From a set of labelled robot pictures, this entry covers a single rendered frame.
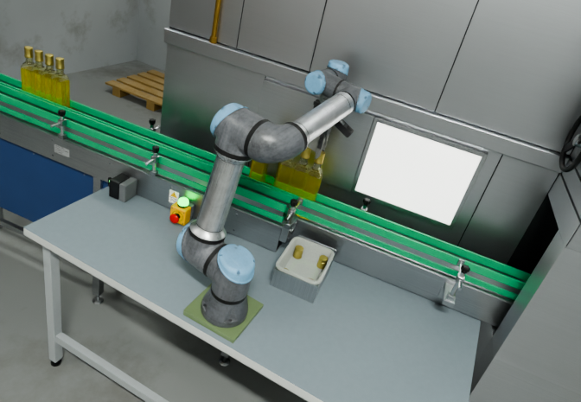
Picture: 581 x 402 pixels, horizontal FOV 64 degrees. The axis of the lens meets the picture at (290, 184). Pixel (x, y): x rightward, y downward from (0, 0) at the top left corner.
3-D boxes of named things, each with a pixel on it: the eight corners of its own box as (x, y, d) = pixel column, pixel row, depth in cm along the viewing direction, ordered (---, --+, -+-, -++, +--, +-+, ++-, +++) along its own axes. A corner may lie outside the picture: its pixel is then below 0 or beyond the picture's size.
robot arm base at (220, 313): (231, 335, 142) (238, 314, 137) (191, 311, 146) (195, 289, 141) (255, 306, 155) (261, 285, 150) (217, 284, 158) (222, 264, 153)
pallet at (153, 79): (238, 111, 505) (239, 102, 500) (194, 130, 439) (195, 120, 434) (155, 77, 538) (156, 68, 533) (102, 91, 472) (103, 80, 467)
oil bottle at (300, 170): (300, 207, 193) (312, 162, 183) (296, 213, 189) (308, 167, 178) (287, 201, 194) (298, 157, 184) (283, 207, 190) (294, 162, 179)
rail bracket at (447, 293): (450, 298, 178) (473, 252, 167) (447, 327, 164) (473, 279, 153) (437, 293, 179) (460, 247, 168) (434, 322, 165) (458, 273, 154)
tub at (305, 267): (330, 268, 183) (336, 251, 179) (313, 303, 164) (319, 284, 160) (290, 252, 186) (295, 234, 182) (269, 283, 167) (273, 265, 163)
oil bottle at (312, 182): (312, 212, 192) (325, 167, 181) (308, 218, 187) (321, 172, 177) (300, 207, 193) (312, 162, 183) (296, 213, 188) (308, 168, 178)
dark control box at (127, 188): (137, 195, 197) (137, 178, 193) (124, 203, 191) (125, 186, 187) (120, 188, 199) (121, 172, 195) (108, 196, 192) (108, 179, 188)
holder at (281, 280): (333, 261, 188) (338, 246, 184) (312, 303, 164) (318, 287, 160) (294, 245, 191) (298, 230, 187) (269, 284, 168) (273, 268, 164)
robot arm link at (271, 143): (281, 151, 116) (377, 84, 147) (248, 131, 120) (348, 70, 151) (277, 185, 124) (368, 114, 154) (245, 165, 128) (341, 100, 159)
